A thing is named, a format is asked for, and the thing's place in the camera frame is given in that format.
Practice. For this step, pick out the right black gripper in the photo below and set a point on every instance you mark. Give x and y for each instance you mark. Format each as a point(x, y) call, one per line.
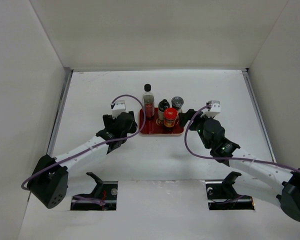
point(183, 117)

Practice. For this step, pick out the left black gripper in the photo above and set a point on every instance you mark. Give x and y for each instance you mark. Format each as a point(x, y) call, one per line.
point(109, 121)

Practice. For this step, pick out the red lid chili jar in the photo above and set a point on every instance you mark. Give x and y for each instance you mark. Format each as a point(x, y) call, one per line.
point(169, 118)

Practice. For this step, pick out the clear lid salt grinder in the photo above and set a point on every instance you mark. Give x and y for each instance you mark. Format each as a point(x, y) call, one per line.
point(177, 103)

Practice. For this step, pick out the small black dome cap bottle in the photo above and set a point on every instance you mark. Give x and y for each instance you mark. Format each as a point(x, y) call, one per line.
point(162, 106)

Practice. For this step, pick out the dark sauce bottle black cap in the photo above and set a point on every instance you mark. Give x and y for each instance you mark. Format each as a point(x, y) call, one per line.
point(148, 101)

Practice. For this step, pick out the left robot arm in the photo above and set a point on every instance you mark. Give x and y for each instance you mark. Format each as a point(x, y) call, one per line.
point(54, 178)

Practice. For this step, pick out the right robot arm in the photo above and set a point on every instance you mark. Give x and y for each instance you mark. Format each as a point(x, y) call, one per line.
point(272, 182)

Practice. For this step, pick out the red rectangular tray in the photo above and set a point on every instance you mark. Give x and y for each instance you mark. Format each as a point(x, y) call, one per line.
point(155, 126)

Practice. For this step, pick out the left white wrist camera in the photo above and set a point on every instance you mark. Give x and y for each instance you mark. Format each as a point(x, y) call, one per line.
point(117, 107)

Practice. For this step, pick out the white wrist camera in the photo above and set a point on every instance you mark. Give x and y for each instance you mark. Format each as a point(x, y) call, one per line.
point(117, 107)
point(213, 109)

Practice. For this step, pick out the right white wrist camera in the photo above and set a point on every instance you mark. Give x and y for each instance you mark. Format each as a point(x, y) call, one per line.
point(213, 109)

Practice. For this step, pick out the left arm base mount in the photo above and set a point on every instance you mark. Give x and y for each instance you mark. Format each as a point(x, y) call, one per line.
point(103, 197)

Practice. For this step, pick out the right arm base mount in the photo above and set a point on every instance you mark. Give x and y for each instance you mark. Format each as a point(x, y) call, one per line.
point(221, 195)

